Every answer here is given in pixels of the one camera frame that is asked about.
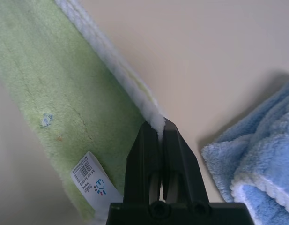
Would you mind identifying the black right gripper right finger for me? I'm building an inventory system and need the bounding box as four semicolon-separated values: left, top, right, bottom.
162;118;210;204

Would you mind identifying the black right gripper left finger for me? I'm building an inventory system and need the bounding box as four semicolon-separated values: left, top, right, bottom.
123;121;163;203

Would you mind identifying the green towel white trim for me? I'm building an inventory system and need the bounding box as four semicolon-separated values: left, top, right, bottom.
0;0;167;225

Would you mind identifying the folded blue towel white trim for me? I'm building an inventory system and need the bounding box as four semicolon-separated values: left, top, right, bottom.
200;78;289;225

